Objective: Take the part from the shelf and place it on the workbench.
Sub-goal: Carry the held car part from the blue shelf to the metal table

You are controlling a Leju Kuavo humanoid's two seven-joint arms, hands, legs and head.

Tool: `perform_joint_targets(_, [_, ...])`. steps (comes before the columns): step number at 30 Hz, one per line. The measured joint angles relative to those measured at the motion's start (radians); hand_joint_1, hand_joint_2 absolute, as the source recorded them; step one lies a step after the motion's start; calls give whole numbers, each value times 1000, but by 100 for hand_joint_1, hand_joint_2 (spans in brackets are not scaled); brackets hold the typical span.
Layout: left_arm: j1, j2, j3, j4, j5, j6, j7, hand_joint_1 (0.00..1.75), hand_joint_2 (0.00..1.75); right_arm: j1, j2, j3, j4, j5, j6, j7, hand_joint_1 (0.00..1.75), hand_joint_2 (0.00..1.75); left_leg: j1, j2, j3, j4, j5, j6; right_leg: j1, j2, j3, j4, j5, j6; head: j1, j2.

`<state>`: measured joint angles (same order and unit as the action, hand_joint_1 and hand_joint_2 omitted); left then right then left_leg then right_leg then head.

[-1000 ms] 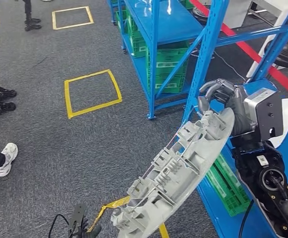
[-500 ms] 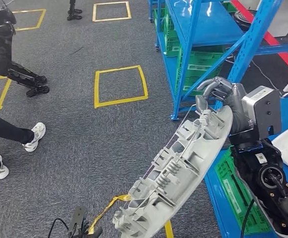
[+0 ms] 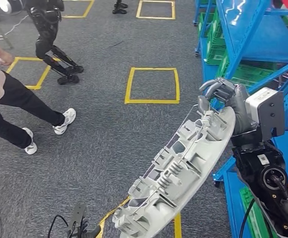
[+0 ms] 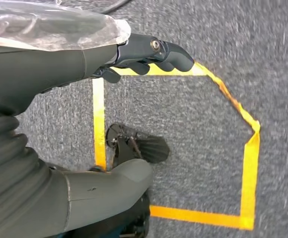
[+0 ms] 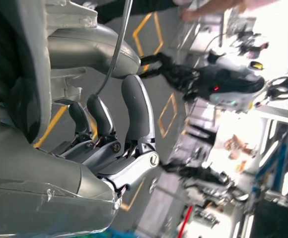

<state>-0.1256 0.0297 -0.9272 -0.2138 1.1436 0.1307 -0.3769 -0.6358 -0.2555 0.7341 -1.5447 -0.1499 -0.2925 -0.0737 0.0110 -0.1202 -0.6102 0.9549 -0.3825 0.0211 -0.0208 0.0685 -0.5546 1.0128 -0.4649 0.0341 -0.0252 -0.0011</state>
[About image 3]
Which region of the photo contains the black humanoid robot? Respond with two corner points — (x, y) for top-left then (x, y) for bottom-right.
(0, 0), (85, 85)

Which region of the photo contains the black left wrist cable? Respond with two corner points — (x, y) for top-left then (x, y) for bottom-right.
(48, 215), (70, 238)

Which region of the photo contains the green plastic crate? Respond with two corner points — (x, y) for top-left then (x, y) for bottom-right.
(240, 187), (274, 238)
(198, 9), (227, 65)
(216, 52), (277, 87)

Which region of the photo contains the black feet pair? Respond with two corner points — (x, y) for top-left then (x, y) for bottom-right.
(112, 0), (129, 15)

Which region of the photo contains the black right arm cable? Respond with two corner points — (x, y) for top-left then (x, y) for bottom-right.
(239, 198), (256, 238)

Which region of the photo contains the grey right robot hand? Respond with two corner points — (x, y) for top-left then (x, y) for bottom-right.
(198, 77), (255, 135)

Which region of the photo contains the walking person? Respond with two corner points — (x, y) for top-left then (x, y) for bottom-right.
(0, 39), (76, 156)

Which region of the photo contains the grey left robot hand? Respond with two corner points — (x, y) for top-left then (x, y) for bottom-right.
(80, 218), (102, 238)

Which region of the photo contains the yellow floor tape square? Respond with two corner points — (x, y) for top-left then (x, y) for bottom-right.
(124, 67), (181, 105)
(95, 196), (182, 238)

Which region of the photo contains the grey plastic wheel hubcap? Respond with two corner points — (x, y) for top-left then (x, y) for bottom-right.
(112, 106), (237, 238)

